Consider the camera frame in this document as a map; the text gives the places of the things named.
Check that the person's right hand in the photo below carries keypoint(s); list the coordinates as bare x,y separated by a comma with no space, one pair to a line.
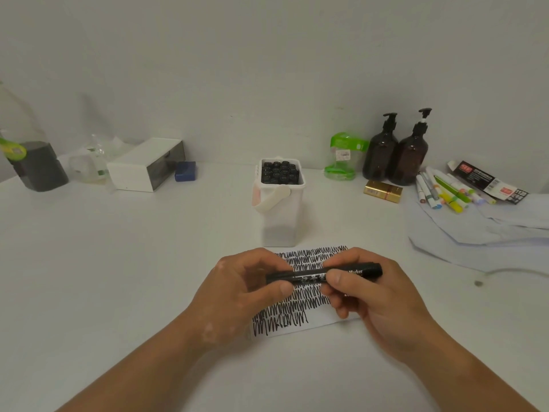
386,304

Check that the pile of loose white sheets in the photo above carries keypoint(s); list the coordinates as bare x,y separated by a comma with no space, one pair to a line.
476,235

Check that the small blue box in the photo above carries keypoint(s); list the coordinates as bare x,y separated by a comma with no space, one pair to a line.
185,171

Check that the white paper with black scribbles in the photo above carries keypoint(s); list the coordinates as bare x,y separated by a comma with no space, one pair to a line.
317,321

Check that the person's left hand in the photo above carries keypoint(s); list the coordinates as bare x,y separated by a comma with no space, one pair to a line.
227,300

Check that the clear jar with green lid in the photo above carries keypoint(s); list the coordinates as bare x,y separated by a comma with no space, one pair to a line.
347,141

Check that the black and red cardboard box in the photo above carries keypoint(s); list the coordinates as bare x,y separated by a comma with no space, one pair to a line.
484,178

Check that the small gold box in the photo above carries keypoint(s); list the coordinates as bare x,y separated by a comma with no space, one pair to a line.
383,191

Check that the brown pump bottle white neck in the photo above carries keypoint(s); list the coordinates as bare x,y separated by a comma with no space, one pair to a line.
409,160

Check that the clear bottle with dark liquid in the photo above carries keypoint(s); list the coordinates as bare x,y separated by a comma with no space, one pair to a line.
40,171

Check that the thin black marker pen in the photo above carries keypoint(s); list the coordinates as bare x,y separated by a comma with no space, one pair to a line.
309,276

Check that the bunch of pastel highlighter pens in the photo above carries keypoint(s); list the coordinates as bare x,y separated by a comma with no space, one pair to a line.
450,193

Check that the white box with grey front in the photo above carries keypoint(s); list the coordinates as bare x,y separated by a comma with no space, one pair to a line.
128,175

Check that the person's left forearm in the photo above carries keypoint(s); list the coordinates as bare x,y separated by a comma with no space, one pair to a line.
133,373

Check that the bundle of black markers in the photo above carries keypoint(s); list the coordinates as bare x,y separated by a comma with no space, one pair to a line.
281,171

